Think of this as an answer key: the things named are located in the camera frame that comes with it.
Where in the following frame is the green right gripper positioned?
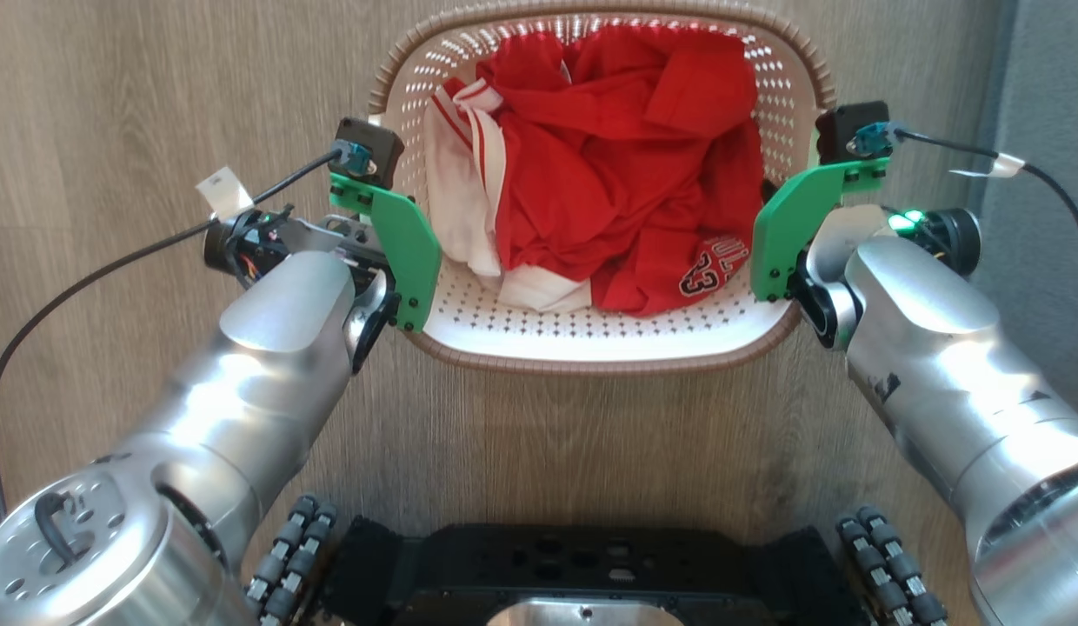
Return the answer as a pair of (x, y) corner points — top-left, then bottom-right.
(751, 159), (893, 351)

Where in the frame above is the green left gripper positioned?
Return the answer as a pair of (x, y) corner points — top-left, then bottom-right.
(329, 171), (443, 375)

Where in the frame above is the white laundry basket brown rim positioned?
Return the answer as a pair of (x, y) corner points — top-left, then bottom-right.
(368, 4), (837, 376)

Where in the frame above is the white garment with red stripes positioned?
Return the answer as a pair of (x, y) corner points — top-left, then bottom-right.
(423, 77), (593, 315)

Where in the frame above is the red jersey garment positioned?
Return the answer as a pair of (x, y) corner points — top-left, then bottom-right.
(476, 24), (766, 318)

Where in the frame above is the black roller wheel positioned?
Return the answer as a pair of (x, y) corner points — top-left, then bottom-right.
(243, 495), (339, 626)
(834, 506), (949, 626)

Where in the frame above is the white tape cable tag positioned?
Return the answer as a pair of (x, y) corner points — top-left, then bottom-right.
(949, 153), (1026, 180)
(195, 166), (256, 219)

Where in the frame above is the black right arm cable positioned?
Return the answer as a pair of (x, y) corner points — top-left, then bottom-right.
(891, 126), (1078, 324)

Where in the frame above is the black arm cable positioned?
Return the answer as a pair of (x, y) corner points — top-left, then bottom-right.
(891, 126), (1078, 324)
(0, 148), (349, 521)

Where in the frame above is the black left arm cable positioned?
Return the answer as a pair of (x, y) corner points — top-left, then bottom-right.
(0, 148), (349, 521)

